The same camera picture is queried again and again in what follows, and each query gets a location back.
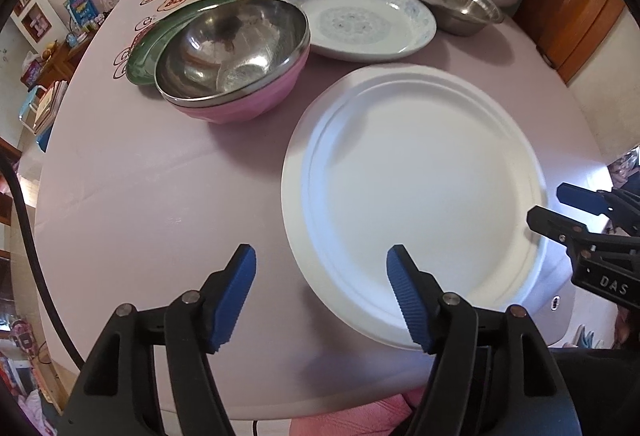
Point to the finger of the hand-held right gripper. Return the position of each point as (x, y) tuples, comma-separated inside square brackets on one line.
[(550, 221), (580, 198)]

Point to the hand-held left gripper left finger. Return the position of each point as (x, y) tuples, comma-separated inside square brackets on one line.
[(235, 301)]

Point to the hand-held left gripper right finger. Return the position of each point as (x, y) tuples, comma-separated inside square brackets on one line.
[(407, 301)]

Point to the white paper plate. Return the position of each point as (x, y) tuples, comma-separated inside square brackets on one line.
[(415, 176)]

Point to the pink bowl with steel lining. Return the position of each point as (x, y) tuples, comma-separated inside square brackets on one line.
[(250, 100)]

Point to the large steel bowl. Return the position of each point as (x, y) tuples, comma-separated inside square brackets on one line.
[(450, 0)]

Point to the green plate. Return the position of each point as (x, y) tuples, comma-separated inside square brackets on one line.
[(150, 50)]

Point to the pink clothing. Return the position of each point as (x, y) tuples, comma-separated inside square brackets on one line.
[(350, 416)]

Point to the printed pink tablecloth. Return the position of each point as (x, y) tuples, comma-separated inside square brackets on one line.
[(150, 176)]

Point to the orange wooden door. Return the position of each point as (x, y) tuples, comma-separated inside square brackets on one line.
[(575, 5)]

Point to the blue patterned white plate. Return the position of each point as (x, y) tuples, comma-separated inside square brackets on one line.
[(360, 20)]

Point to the pink tissue box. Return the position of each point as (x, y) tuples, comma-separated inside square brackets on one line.
[(30, 70)]

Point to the blue toy box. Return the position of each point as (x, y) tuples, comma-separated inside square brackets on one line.
[(80, 8)]

